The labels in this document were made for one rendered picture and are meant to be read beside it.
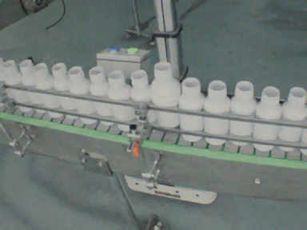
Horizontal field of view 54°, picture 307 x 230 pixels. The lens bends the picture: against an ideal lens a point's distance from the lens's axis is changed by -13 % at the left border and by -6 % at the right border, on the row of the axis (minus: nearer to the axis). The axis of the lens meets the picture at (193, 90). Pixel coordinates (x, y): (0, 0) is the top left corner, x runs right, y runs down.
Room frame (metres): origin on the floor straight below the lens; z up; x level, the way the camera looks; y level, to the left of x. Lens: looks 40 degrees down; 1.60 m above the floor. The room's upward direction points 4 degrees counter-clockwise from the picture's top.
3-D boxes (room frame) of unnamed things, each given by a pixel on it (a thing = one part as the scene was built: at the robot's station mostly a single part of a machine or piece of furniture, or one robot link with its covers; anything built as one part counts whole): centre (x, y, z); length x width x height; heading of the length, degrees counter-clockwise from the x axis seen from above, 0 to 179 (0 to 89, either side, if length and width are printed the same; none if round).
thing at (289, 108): (0.49, -0.22, 1.08); 0.06 x 0.06 x 0.17
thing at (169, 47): (1.25, 0.09, 0.72); 0.11 x 0.11 x 0.40; 74
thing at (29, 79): (0.69, 0.45, 1.08); 0.06 x 0.06 x 0.17
